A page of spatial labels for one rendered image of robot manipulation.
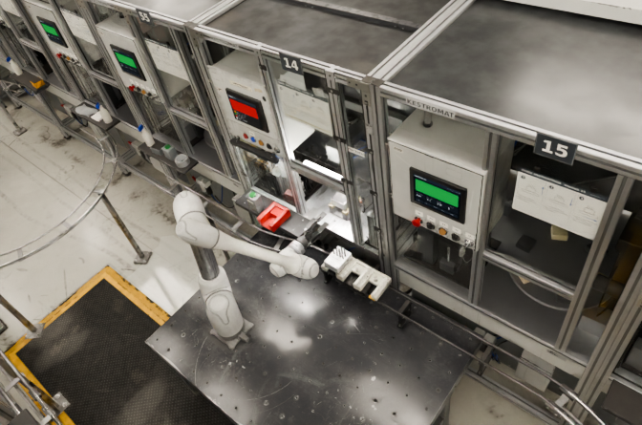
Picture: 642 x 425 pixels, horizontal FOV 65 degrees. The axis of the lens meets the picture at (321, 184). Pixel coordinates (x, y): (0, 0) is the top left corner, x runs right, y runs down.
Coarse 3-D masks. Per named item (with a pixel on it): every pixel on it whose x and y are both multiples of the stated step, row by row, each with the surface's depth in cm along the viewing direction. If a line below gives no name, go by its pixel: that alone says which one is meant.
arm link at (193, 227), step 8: (184, 216) 231; (192, 216) 230; (200, 216) 232; (184, 224) 224; (192, 224) 225; (200, 224) 228; (208, 224) 233; (176, 232) 225; (184, 232) 223; (192, 232) 224; (200, 232) 226; (208, 232) 229; (216, 232) 233; (184, 240) 226; (192, 240) 226; (200, 240) 227; (208, 240) 229; (216, 240) 232
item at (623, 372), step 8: (640, 328) 186; (640, 336) 189; (632, 344) 194; (640, 344) 192; (632, 352) 197; (640, 352) 195; (624, 360) 203; (632, 360) 200; (640, 360) 197; (616, 368) 210; (624, 368) 206; (632, 368) 203; (640, 368) 200; (624, 376) 210; (632, 376) 206; (640, 376) 203; (640, 384) 206
